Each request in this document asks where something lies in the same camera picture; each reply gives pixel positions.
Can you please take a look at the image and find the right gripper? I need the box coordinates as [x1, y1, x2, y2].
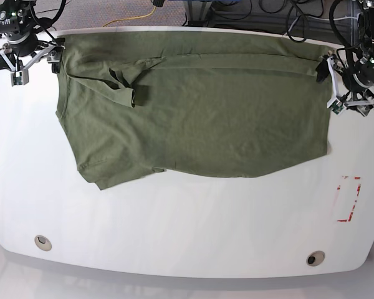
[0, 39, 65, 76]

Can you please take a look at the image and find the left table cable grommet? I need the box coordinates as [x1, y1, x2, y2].
[34, 235, 52, 252]

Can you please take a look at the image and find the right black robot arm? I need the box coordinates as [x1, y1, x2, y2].
[0, 1, 67, 86]

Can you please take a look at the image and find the green t-shirt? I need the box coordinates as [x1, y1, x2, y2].
[56, 31, 332, 189]

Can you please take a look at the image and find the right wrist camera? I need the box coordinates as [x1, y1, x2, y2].
[11, 70, 29, 87]

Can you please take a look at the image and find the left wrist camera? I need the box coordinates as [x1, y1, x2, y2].
[327, 99, 345, 115]

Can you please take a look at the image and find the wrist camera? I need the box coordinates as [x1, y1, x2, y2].
[327, 99, 345, 115]
[11, 70, 29, 87]

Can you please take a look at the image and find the table cable grommet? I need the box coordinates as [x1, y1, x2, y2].
[306, 250, 325, 267]
[34, 235, 52, 252]

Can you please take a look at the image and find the red tape rectangle marking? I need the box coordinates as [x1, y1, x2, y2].
[333, 176, 362, 223]

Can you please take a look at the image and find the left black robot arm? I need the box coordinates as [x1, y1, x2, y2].
[316, 1, 374, 116]

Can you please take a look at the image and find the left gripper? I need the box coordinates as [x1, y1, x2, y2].
[315, 54, 374, 116]

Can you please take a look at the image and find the right table cable grommet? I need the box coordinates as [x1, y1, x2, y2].
[306, 250, 325, 267]

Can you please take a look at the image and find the yellow cable on floor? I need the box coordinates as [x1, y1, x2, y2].
[103, 2, 158, 28]

